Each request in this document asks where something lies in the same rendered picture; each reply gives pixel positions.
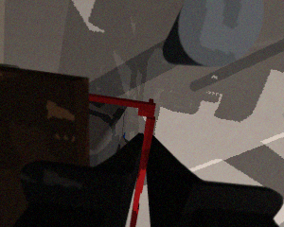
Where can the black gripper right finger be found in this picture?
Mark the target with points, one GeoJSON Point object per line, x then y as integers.
{"type": "Point", "coordinates": [175, 192]}

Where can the dark grey cylinder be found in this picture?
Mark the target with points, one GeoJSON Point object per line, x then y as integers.
{"type": "Point", "coordinates": [213, 33]}

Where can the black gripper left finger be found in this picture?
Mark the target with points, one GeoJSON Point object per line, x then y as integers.
{"type": "Point", "coordinates": [105, 187]}

